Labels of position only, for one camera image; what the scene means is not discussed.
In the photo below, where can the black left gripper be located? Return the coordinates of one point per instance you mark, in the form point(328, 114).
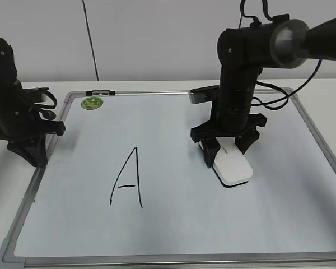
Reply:
point(27, 132)

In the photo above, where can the white whiteboard eraser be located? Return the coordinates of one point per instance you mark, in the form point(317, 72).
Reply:
point(230, 165)

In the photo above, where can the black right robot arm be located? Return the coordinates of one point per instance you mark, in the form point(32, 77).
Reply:
point(243, 53)

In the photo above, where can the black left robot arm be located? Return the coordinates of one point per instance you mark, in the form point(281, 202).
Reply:
point(11, 90)

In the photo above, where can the round green magnet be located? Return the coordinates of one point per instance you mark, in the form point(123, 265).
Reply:
point(92, 103)

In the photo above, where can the white magnetic whiteboard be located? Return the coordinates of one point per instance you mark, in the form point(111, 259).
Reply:
point(126, 187)

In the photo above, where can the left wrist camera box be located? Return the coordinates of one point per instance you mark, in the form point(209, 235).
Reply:
point(35, 95)

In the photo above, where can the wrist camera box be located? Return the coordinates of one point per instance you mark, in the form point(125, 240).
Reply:
point(35, 95)
point(203, 94)

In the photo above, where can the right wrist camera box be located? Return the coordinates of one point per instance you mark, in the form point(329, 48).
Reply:
point(203, 94)

